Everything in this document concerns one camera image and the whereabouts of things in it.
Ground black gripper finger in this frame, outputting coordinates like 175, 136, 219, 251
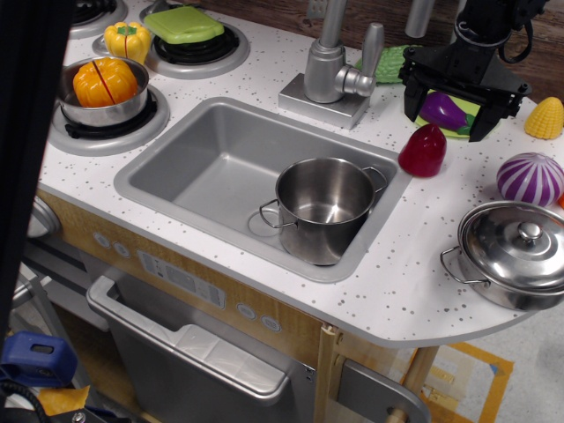
469, 97, 517, 143
404, 73, 428, 121

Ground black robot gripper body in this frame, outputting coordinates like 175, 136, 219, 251
399, 41, 532, 106

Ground red sweet potato toy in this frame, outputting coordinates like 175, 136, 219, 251
398, 123, 447, 178

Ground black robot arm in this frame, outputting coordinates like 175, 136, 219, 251
399, 1, 545, 142

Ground steel pot with lid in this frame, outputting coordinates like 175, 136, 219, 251
440, 201, 563, 311

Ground steel pot in sink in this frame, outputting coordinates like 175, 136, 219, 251
258, 157, 389, 266

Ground grey plastic sink basin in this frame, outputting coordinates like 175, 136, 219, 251
114, 97, 411, 283

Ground small steel pot on stove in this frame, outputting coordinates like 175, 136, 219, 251
57, 56, 149, 127

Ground purple toy eggplant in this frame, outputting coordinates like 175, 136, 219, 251
419, 92, 474, 136

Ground green toy bitter gourd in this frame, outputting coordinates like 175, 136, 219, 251
375, 44, 419, 85

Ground yellow toy corn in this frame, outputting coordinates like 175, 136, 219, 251
524, 97, 563, 139

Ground purple striped toy onion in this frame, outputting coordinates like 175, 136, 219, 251
496, 152, 563, 206

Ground grey metal cylinder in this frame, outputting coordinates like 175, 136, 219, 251
404, 0, 435, 39

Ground silver toy faucet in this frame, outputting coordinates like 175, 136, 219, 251
278, 1, 384, 130

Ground back right stove burner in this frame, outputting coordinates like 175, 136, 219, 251
140, 2, 250, 80

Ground green toy cutting board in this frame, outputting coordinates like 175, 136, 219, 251
144, 6, 225, 45

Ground yellow toy bell pepper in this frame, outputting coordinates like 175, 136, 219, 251
103, 22, 152, 64

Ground orange toy pumpkin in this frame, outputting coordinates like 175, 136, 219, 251
72, 57, 137, 108

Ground dishwasher control panel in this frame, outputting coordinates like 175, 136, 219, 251
137, 249, 226, 309

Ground back left stove burner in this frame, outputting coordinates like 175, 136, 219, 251
69, 0, 128, 40

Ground grey toy dishwasher door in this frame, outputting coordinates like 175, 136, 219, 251
86, 276, 315, 422

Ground silver stove knob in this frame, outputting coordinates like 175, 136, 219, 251
27, 196, 61, 238

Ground blue clamp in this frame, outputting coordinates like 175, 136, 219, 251
1, 331, 78, 388

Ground black cable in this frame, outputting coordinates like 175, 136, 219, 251
497, 17, 537, 64

